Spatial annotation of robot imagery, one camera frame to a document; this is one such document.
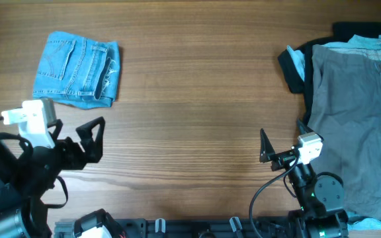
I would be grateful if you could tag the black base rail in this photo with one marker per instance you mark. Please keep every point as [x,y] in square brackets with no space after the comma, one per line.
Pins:
[232,227]

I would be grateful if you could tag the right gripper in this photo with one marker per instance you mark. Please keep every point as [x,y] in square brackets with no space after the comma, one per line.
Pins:
[267,153]

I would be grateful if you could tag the black garment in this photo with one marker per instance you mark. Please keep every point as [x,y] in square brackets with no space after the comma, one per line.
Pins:
[342,32]

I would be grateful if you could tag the grey shorts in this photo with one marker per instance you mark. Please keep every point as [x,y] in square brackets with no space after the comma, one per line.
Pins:
[346,112]

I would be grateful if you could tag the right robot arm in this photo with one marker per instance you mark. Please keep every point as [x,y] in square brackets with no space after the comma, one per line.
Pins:
[320,195]

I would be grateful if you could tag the light blue jeans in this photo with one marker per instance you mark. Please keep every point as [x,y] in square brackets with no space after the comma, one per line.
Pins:
[78,71]

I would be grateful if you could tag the light blue shirt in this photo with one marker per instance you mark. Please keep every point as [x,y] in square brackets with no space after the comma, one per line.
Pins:
[367,47]

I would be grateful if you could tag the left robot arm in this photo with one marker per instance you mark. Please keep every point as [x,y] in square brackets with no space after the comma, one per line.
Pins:
[27,172]

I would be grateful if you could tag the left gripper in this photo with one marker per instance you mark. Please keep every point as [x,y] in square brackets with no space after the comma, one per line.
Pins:
[92,149]

